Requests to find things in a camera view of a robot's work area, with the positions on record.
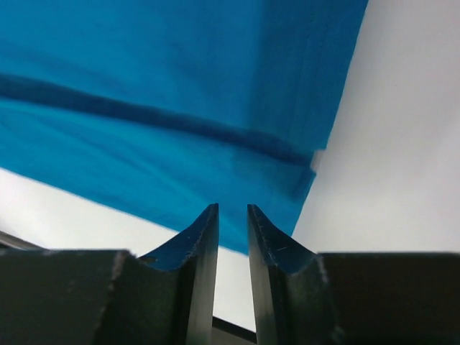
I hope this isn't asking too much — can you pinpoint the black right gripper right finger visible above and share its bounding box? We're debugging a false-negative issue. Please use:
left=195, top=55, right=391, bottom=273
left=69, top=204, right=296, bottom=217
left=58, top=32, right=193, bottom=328
left=247, top=205, right=459, bottom=344

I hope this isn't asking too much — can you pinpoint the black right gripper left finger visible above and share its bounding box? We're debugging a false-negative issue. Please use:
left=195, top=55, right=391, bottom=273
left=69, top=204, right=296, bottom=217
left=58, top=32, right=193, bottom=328
left=1, top=204, right=219, bottom=344

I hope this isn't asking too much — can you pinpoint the blue polo t-shirt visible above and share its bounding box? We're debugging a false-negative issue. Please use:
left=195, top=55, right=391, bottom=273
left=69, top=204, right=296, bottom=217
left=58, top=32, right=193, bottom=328
left=1, top=1, right=367, bottom=253

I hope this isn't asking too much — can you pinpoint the aluminium side rail left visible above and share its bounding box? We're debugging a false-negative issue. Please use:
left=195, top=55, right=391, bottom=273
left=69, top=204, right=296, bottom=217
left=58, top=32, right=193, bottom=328
left=0, top=231, right=42, bottom=250

